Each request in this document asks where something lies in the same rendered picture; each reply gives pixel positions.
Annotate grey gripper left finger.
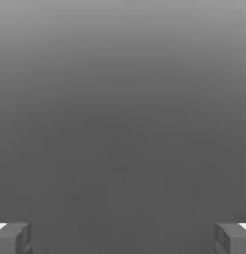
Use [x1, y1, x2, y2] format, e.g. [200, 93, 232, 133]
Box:
[0, 222, 33, 254]

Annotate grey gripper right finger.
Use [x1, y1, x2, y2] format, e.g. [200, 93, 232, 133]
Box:
[213, 222, 246, 254]

